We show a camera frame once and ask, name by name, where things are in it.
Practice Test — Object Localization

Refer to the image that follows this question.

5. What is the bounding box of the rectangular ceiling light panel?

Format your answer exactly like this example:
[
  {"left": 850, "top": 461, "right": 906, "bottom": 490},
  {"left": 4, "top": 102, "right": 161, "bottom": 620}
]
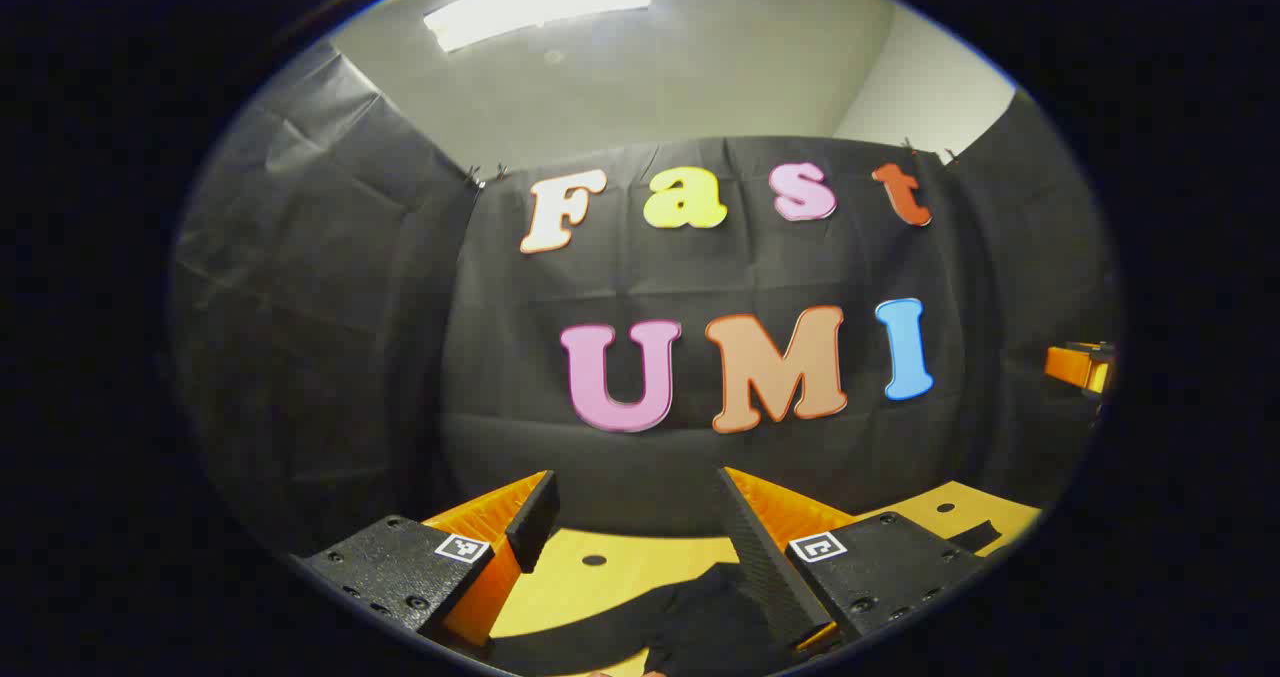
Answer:
[{"left": 423, "top": 0, "right": 651, "bottom": 53}]

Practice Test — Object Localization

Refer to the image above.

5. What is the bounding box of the black garment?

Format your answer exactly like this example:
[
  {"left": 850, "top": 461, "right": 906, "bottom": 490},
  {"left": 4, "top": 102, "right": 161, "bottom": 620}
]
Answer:
[{"left": 490, "top": 519, "right": 1006, "bottom": 677}]

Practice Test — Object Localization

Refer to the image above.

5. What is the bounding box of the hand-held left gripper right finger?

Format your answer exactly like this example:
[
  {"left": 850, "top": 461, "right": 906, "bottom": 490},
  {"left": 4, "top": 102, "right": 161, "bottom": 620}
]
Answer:
[{"left": 715, "top": 467, "right": 991, "bottom": 658}]

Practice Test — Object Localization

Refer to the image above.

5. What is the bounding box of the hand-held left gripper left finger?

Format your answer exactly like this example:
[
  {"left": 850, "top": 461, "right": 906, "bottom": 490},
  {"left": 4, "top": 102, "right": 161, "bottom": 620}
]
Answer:
[{"left": 290, "top": 470, "right": 561, "bottom": 658}]

